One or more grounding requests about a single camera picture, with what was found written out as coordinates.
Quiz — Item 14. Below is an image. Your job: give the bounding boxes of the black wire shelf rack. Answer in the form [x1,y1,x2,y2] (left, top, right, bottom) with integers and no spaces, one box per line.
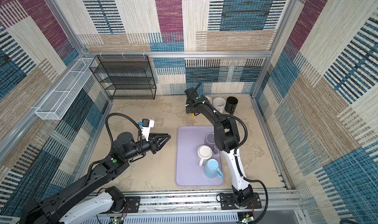
[89,55,157,100]

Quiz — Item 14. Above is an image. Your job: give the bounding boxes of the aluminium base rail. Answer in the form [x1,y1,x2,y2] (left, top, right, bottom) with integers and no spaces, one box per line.
[50,188,305,224]

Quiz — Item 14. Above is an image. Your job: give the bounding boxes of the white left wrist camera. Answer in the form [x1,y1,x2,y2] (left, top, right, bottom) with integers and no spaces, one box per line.
[138,119,155,141]

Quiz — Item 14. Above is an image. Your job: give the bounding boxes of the white speckled mug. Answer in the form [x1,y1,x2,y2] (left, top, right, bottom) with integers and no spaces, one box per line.
[212,97,226,114]

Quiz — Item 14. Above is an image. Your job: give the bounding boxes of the purple mug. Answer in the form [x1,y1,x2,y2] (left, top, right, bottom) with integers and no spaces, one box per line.
[204,133,219,154]

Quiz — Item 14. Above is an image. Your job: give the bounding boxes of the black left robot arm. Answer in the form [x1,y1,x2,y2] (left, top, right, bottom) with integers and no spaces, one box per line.
[19,132,171,224]

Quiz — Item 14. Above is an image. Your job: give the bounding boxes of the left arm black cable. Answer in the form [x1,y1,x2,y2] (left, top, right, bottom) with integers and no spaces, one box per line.
[104,112,144,154]

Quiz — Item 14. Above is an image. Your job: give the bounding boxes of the light blue mug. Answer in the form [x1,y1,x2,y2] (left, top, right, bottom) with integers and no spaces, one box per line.
[204,159,224,179]

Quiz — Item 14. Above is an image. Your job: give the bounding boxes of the white mug dark rim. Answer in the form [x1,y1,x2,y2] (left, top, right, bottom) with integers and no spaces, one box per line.
[197,145,213,167]

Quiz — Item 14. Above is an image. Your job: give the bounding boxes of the lavender plastic tray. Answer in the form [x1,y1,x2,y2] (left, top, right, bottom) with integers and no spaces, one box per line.
[175,126,224,187]

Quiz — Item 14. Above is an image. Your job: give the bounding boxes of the black mug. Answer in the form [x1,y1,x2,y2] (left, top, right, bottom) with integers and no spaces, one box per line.
[224,97,238,115]

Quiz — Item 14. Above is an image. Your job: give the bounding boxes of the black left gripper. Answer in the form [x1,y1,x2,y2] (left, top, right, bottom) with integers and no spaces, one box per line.
[123,133,170,163]

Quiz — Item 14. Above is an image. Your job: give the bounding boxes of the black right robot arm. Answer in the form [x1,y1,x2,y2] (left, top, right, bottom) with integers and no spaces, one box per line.
[185,87,254,208]

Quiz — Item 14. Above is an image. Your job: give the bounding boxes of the white tall mug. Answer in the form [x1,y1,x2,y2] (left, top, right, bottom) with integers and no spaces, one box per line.
[205,96,213,104]

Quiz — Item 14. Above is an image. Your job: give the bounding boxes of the white wire mesh basket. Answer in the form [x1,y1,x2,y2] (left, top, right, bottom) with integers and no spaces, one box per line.
[35,58,93,120]

